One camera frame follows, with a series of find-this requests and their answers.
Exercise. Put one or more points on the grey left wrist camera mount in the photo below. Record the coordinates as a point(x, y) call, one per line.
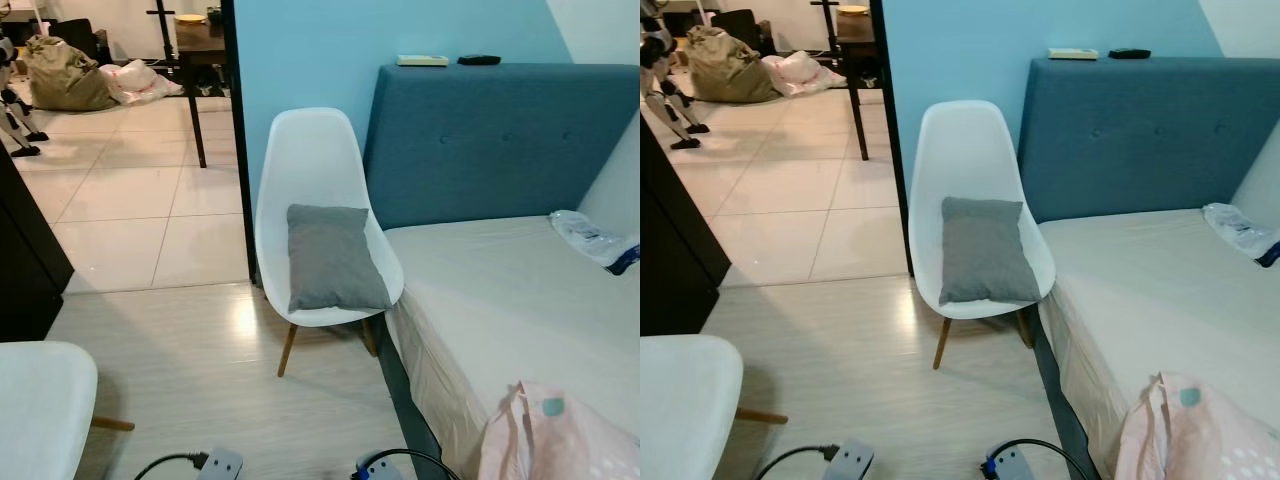
point(222, 466)
point(850, 460)

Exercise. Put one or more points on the olive bean bag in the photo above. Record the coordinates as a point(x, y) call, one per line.
point(65, 80)
point(725, 72)

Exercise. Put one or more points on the white plastic-wrapped mattress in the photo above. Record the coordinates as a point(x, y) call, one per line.
point(1150, 290)
point(500, 290)

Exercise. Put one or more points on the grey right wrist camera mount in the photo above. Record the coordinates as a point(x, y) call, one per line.
point(383, 468)
point(1012, 466)

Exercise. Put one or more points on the silver humanoid robot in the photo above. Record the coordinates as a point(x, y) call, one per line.
point(14, 110)
point(665, 95)

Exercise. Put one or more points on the yellowish bowl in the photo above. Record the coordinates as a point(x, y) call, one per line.
point(853, 10)
point(189, 18)

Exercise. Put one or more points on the pink bedding bundle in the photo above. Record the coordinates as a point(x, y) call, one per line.
point(140, 82)
point(805, 73)

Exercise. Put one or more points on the black armchair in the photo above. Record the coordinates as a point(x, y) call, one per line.
point(75, 35)
point(740, 28)

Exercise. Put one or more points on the black remote control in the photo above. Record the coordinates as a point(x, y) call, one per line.
point(479, 60)
point(1129, 53)

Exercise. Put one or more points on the pink patterned pillow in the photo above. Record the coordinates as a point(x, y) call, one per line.
point(560, 445)
point(1200, 440)

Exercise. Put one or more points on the dark blue bed frame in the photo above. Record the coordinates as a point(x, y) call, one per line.
point(410, 410)
point(1065, 400)

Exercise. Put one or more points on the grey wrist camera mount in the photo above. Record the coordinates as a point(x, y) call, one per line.
point(1012, 466)
point(850, 460)
point(383, 468)
point(222, 466)

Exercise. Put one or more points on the clear crumpled plastic bag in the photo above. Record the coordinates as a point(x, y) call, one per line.
point(590, 240)
point(1240, 232)

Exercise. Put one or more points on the blue upholstered headboard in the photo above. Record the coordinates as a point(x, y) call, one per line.
point(1130, 145)
point(480, 150)

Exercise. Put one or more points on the black cabinet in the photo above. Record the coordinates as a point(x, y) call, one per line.
point(25, 260)
point(680, 250)

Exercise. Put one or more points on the dark wooden table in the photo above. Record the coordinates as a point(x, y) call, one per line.
point(198, 45)
point(855, 45)

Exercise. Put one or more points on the cream remote control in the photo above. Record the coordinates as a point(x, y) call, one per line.
point(422, 60)
point(1072, 54)

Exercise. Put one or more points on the grey fabric pillow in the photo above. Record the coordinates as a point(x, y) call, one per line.
point(985, 252)
point(335, 260)

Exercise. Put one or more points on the black door frame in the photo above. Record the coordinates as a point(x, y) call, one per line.
point(238, 150)
point(890, 140)

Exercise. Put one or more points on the white plastic chair wooden legs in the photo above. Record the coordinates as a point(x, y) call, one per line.
point(685, 405)
point(40, 410)
point(310, 160)
point(960, 150)

